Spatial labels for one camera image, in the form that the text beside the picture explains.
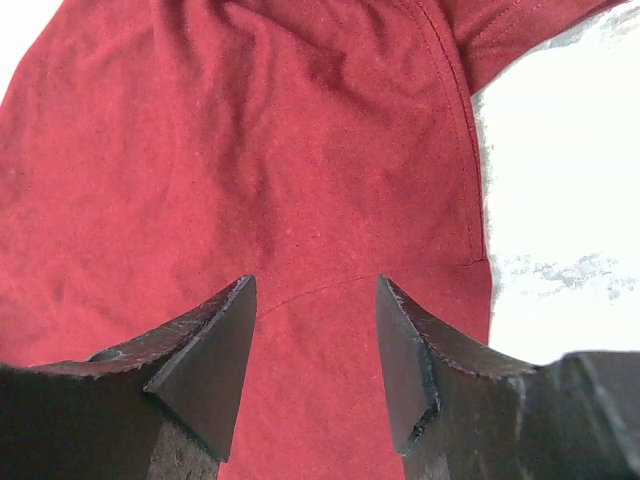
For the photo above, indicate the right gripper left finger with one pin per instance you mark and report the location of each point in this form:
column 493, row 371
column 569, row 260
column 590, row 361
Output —
column 160, row 406

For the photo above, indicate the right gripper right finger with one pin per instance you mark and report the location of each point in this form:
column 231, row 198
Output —
column 461, row 410

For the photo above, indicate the dark maroon t shirt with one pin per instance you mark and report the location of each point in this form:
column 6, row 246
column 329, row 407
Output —
column 152, row 152

